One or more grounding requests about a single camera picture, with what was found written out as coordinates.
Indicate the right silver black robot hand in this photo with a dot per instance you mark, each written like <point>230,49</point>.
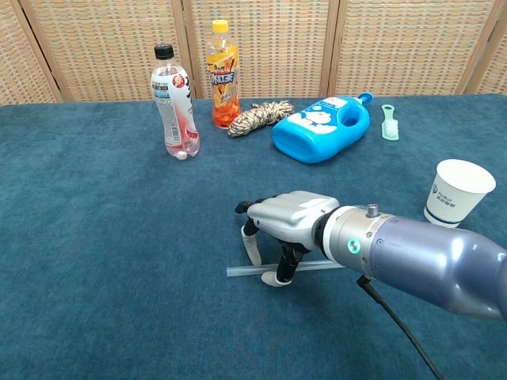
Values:
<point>293,213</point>

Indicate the transparent plastic straw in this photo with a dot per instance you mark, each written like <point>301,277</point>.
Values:
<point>245,272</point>

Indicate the white paper cup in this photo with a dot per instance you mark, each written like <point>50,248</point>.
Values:
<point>451,198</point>

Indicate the blue detergent bottle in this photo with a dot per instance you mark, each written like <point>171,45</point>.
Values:
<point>309,134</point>

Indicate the light green brush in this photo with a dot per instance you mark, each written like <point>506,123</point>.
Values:
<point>390,126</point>

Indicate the orange iced tea bottle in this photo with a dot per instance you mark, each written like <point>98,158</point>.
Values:
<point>223,79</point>

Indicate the pink drink bottle black cap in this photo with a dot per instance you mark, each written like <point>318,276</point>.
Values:
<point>174,111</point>

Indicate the woven wood-framed folding screen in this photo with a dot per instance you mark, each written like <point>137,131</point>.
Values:
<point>277,47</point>

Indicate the blue carpet table cover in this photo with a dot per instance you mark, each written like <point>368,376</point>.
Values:
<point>99,237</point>

